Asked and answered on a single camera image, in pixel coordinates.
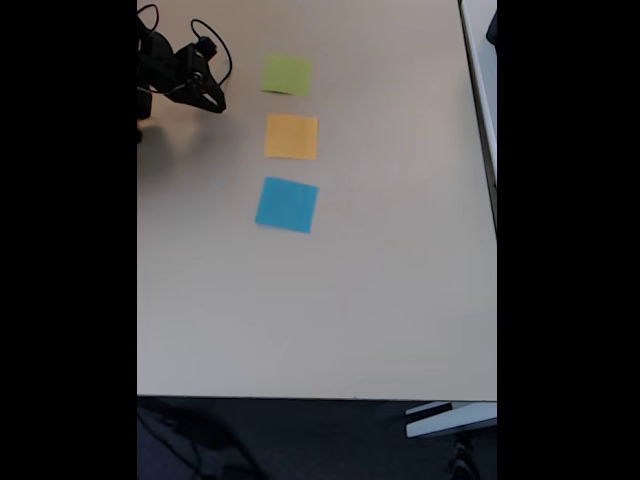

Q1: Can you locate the green paper square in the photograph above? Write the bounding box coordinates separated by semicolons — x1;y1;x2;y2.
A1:
259;53;314;97

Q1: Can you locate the orange paper square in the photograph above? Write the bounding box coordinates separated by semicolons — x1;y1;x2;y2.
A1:
264;112;320;162

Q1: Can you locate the light blue paper square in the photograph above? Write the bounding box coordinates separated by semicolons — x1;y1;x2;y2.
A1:
254;175;320;235

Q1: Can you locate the white side table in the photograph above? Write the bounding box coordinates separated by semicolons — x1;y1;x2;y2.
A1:
457;0;498;236

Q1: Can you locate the white table leg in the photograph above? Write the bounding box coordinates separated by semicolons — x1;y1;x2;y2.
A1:
404;401;498;440

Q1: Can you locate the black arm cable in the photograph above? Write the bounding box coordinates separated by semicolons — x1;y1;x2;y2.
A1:
136;3;161;36

